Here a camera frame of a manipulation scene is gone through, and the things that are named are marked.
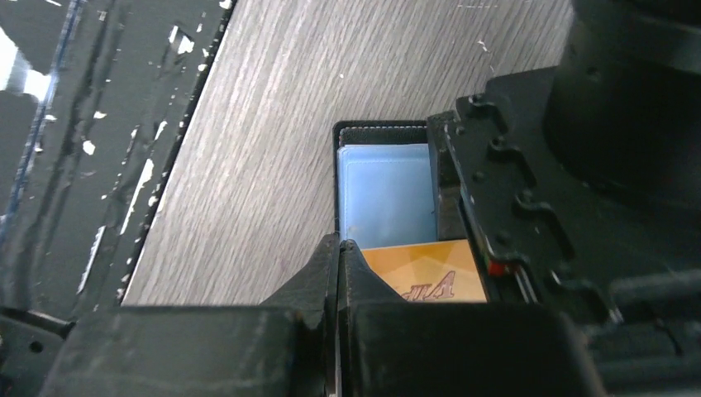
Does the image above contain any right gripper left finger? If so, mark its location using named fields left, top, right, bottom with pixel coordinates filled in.
left=261, top=233, right=341, bottom=396

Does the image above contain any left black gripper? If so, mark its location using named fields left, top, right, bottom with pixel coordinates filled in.
left=427, top=68, right=700, bottom=396

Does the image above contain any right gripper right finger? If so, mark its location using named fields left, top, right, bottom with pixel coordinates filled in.
left=336, top=240, right=411, bottom=396

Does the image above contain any orange patterned credit card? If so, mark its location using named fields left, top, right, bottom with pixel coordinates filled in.
left=363, top=240, right=487, bottom=303

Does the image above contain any black card holder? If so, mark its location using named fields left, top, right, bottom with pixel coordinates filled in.
left=333, top=121, right=468, bottom=253

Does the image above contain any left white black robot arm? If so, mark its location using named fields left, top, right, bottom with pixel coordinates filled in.
left=428, top=1, right=700, bottom=396

